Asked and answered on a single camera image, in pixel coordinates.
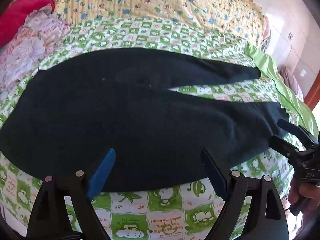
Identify plaid cloth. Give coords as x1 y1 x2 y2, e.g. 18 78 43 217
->
260 31 272 54

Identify pink floral cloth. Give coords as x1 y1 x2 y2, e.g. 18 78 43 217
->
0 6 73 100

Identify plain light green cloth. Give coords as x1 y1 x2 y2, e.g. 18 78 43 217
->
244 41 319 135

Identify pale pink quilted cloth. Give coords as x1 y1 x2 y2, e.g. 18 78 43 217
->
279 66 304 102

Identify person's right hand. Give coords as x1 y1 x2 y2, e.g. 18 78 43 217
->
287 177 320 217

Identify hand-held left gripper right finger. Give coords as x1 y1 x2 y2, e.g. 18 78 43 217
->
201 147 290 240

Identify green checked cartoon blanket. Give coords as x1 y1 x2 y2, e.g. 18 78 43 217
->
0 16 313 240

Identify yellow quilt with animal print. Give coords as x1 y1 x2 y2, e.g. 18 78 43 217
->
46 0 265 53

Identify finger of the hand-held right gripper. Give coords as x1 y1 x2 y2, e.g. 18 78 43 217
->
268 134 304 164
277 119 315 148

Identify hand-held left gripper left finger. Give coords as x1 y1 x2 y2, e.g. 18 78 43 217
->
26 147 116 240

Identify red cloth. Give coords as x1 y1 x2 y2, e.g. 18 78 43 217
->
0 0 55 47

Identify black pants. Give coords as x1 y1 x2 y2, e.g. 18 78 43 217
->
0 47 290 193

